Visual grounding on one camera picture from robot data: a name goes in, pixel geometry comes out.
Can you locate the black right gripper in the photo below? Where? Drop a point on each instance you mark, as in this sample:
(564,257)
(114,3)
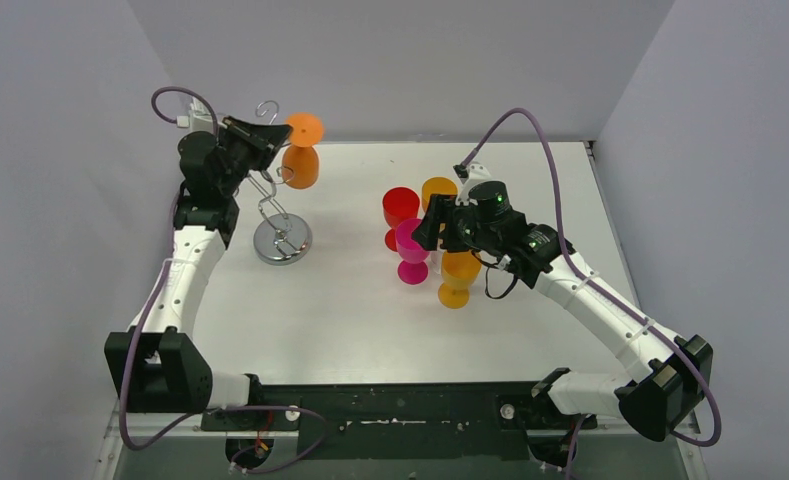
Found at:
(431,232)

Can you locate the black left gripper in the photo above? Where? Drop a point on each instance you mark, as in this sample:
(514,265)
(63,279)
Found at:
(249,137)

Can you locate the orange wine glass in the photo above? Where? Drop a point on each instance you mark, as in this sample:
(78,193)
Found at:
(300,162)

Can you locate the pink wine glass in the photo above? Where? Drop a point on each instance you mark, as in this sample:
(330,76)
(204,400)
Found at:
(412,268)

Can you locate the red wine glass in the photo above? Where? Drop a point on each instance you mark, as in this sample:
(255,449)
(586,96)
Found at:
(399,204)

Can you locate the yellow wine glass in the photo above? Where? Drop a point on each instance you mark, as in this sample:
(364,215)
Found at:
(458,272)
(436,185)

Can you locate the clear wine glass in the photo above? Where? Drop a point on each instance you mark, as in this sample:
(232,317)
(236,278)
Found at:
(435,260)

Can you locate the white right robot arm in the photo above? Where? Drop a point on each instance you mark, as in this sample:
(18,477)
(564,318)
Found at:
(665,376)

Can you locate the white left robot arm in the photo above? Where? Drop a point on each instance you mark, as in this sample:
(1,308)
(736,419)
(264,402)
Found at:
(154,364)

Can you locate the chrome wine glass rack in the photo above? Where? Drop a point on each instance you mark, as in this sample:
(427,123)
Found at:
(282,238)

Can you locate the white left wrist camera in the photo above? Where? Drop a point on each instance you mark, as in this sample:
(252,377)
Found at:
(197,118)

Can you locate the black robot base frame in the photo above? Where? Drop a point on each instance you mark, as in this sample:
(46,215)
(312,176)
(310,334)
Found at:
(423,421)

